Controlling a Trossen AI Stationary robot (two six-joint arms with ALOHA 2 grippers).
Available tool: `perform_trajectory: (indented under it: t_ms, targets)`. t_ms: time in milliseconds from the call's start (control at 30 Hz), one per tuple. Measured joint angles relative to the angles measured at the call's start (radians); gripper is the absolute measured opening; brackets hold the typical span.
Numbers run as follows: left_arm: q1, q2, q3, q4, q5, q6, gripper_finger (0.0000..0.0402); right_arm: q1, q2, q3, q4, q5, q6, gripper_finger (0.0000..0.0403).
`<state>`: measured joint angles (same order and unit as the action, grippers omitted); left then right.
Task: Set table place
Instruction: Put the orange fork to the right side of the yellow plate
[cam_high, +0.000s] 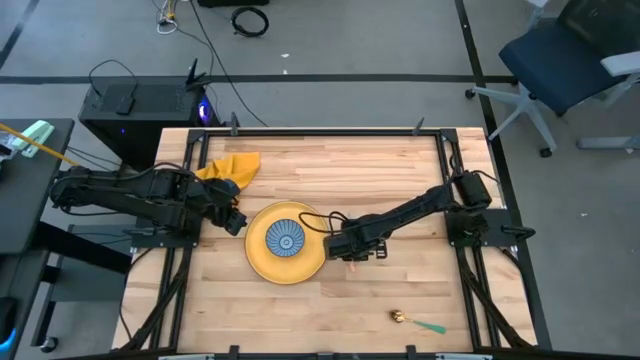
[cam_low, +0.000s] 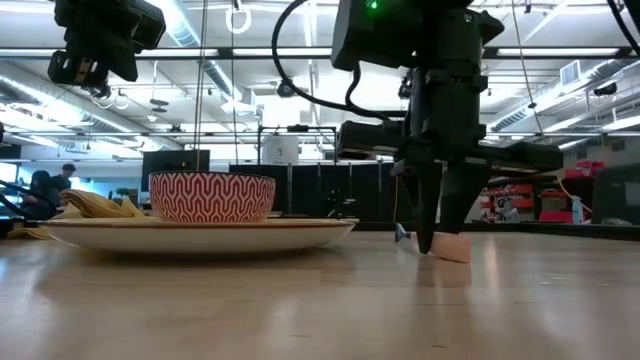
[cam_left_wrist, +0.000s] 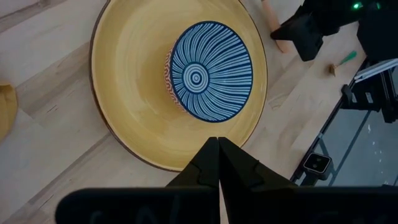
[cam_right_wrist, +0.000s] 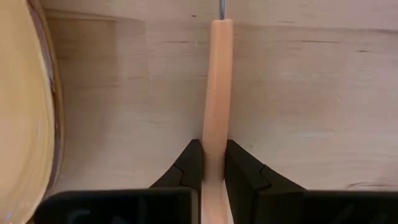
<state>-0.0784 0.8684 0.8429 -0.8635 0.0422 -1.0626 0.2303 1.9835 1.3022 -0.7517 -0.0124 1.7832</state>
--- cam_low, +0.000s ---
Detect red storage bin shelf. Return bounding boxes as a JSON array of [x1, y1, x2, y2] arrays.
[[476, 181, 577, 225]]

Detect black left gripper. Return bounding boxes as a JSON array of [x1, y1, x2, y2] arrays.
[[47, 0, 140, 88]]

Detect fork with orange handle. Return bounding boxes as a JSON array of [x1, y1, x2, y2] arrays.
[[394, 222, 473, 265]]

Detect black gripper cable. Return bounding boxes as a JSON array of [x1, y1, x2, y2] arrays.
[[270, 0, 407, 122]]

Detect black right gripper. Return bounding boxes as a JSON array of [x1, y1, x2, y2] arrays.
[[337, 0, 564, 256]]

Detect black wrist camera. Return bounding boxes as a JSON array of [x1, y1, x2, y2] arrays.
[[130, 0, 168, 53], [330, 0, 418, 72]]

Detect patterned ceramic bowl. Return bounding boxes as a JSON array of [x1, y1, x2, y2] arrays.
[[148, 170, 278, 225]]

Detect black monitor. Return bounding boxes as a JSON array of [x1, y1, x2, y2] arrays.
[[140, 149, 212, 193]]

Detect black aluminium table frame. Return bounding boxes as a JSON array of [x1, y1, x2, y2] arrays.
[[349, 220, 640, 243]]

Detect black partition panels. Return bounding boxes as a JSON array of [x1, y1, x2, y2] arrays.
[[228, 160, 414, 224]]

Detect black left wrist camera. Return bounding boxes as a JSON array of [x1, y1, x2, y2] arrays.
[[130, 0, 168, 53]]

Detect yellow cloth napkin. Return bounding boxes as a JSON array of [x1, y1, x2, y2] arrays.
[[7, 188, 154, 240]]

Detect white hanging ring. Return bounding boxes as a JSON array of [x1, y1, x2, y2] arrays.
[[224, 3, 253, 36]]

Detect round yellow plate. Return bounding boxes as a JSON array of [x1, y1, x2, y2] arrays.
[[38, 216, 358, 256]]

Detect standing person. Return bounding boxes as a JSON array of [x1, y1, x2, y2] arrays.
[[51, 162, 78, 194]]

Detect red boxes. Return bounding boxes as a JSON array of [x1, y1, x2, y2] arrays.
[[564, 159, 607, 181]]

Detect clear spray bottle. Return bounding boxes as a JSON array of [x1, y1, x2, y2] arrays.
[[570, 195, 585, 226]]

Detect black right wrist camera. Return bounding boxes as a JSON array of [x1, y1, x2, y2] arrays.
[[330, 0, 418, 72]]

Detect seated person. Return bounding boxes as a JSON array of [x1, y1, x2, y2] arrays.
[[18, 169, 58, 222]]

